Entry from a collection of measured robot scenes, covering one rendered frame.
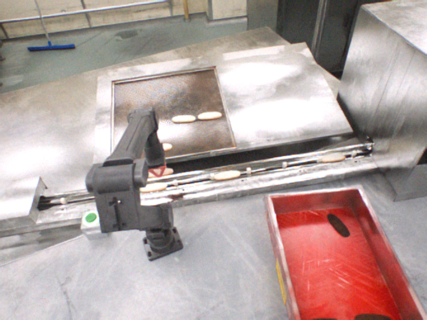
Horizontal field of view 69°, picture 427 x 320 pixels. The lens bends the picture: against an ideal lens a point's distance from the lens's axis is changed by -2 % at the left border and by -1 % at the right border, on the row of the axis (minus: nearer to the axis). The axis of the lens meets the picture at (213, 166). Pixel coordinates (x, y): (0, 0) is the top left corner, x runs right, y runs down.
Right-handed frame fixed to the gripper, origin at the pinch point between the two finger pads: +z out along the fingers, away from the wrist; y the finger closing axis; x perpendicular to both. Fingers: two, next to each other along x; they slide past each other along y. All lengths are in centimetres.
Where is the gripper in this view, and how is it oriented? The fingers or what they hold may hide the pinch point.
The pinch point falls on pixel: (159, 171)
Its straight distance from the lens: 114.6
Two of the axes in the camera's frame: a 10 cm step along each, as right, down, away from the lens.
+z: 0.6, 6.8, 7.3
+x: -9.8, 1.6, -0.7
